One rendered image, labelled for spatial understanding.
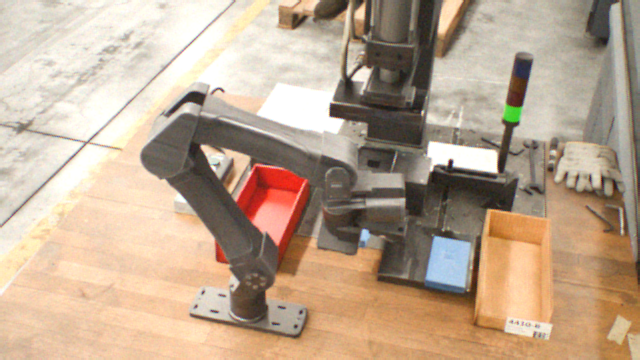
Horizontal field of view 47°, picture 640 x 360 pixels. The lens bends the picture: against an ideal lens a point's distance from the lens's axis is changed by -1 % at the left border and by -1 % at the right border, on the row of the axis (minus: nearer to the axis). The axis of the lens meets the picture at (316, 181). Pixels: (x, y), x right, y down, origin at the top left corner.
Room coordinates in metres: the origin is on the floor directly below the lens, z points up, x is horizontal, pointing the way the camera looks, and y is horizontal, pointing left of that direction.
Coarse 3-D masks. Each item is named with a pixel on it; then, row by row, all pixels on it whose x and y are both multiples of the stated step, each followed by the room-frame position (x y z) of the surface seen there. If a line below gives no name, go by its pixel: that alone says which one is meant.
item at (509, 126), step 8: (520, 56) 1.34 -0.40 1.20; (528, 56) 1.34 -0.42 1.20; (504, 120) 1.34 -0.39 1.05; (520, 120) 1.34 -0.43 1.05; (512, 128) 1.34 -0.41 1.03; (504, 136) 1.34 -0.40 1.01; (504, 144) 1.34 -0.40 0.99; (504, 152) 1.34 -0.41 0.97; (504, 160) 1.34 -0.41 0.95; (504, 168) 1.34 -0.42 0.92
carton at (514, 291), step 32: (512, 224) 1.12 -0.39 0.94; (544, 224) 1.10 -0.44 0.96; (480, 256) 1.05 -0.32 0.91; (512, 256) 1.07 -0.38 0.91; (544, 256) 1.04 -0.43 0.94; (480, 288) 0.91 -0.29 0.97; (512, 288) 0.98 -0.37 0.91; (544, 288) 0.95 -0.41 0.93; (480, 320) 0.89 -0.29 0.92; (512, 320) 0.88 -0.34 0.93; (544, 320) 0.88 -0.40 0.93
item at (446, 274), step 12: (444, 240) 1.09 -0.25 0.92; (456, 240) 1.09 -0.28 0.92; (432, 252) 1.05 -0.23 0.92; (444, 252) 1.05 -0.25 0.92; (456, 252) 1.05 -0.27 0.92; (468, 252) 1.05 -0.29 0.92; (432, 264) 1.02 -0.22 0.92; (444, 264) 1.02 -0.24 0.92; (456, 264) 1.02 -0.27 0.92; (432, 276) 0.98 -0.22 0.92; (444, 276) 0.99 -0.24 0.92; (456, 276) 0.99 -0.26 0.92; (444, 288) 0.95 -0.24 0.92; (456, 288) 0.94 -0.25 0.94
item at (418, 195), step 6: (408, 186) 1.19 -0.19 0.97; (426, 186) 1.21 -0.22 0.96; (408, 192) 1.19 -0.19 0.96; (414, 192) 1.19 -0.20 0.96; (420, 192) 1.19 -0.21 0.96; (426, 192) 1.26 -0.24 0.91; (408, 198) 1.19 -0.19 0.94; (414, 198) 1.19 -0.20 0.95; (420, 198) 1.19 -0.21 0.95; (408, 204) 1.19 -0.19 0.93; (414, 204) 1.19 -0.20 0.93; (420, 204) 1.19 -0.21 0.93; (414, 210) 1.19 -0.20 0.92; (420, 210) 1.19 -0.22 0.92; (420, 216) 1.19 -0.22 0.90
